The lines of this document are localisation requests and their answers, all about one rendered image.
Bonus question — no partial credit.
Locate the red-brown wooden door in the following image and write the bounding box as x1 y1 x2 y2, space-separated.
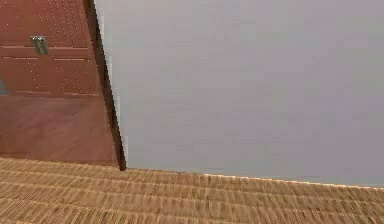
0 0 128 172

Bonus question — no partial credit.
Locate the grey metal door handle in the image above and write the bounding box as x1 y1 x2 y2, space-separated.
30 35 50 56

